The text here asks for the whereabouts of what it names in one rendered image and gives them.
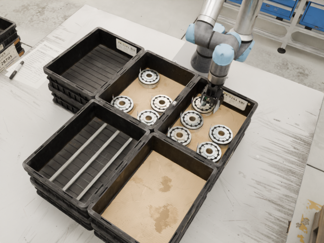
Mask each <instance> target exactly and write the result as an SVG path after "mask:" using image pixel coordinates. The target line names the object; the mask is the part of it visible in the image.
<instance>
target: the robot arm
mask: <svg viewBox="0 0 324 243"><path fill-rule="evenodd" d="M224 1H225V0H205V2H204V4H203V6H202V9H201V11H200V14H199V16H198V19H197V21H196V23H195V24H193V23H191V24H190V25H189V27H188V28H187V31H186V35H185V38H186V41H188V42H191V43H193V44H196V45H197V48H196V51H195V52H194V54H193V55H192V57H191V61H190V63H191V66H192V67H193V68H194V69H195V70H196V71H198V72H201V73H208V79H207V81H208V83H209V84H207V86H205V88H204V89H203V91H202V93H201V94H202V95H201V99H200V102H201V105H200V107H201V106H202V105H203V106H205V105H206V103H207V104H209V106H210V107H214V109H213V114H214V113H215V112H216V111H217V110H218V109H219V107H220V105H221V104H222V103H223V101H224V94H223V90H222V88H221V87H222V86H223V85H224V83H225V81H226V79H228V76H227V75H228V72H229V69H230V66H231V63H232V61H233V60H234V61H238V62H244V61H245V60H246V58H247V57H248V55H249V53H250V51H251V49H252V47H253V46H254V44H255V41H254V40H253V37H254V36H253V34H252V31H253V28H254V25H255V22H256V20H257V17H258V14H259V11H260V8H261V6H262V3H263V0H243V1H242V4H241V7H240V10H239V13H238V16H237V20H236V23H235V26H234V28H232V29H231V30H230V31H229V32H226V31H225V28H224V26H223V25H222V24H219V23H216V21H217V18H218V16H219V14H220V11H221V9H222V6H223V4H224ZM200 107H199V108H200Z"/></svg>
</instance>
